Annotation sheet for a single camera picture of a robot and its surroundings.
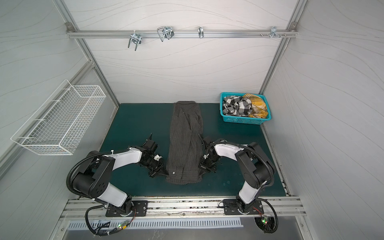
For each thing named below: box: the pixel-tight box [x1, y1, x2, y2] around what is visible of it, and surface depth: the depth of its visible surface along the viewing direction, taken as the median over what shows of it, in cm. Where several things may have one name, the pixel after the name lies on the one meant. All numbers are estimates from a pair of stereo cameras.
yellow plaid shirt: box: [243, 93, 268, 119], surface depth 107 cm
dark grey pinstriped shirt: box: [166, 100, 203, 185], surface depth 95 cm
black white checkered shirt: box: [222, 95, 252, 117], surface depth 109 cm
